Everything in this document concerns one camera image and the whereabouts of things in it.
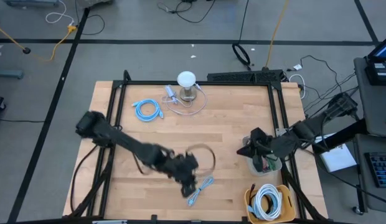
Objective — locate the yellow plastic bin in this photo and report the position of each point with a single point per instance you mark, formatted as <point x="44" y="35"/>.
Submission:
<point x="289" y="214"/>

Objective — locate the translucent white plastic container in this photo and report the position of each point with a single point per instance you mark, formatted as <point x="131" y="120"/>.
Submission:
<point x="249" y="166"/>

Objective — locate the grey desk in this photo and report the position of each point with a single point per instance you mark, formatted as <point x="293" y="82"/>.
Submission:
<point x="373" y="109"/>

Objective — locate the black backlit keyboard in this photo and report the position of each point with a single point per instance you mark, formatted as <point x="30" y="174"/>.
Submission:
<point x="381" y="169"/>

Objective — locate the black metal table frame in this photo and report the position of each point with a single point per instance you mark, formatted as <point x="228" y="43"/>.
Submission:
<point x="149" y="82"/>

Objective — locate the small white power adapter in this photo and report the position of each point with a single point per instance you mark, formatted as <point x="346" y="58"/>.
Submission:
<point x="297" y="67"/>

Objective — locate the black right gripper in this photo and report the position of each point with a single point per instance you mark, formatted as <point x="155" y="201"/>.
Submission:
<point x="258" y="143"/>

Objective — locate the grey metal floor base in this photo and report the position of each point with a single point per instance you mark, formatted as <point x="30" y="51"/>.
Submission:
<point x="31" y="2"/>
<point x="7" y="74"/>

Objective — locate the black laptop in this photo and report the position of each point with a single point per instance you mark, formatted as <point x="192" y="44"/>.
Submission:
<point x="379" y="71"/>

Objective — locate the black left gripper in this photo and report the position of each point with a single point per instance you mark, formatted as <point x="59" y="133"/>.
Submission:
<point x="180" y="168"/>

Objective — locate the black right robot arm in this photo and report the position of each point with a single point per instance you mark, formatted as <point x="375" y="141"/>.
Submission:
<point x="308" y="129"/>

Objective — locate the black round floor base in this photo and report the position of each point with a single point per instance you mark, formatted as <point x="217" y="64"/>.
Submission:
<point x="26" y="50"/>

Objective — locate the white mushroom table lamp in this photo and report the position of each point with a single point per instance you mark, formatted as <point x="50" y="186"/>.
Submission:
<point x="186" y="79"/>

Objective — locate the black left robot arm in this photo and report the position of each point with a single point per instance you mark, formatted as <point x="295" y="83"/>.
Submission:
<point x="124" y="141"/>

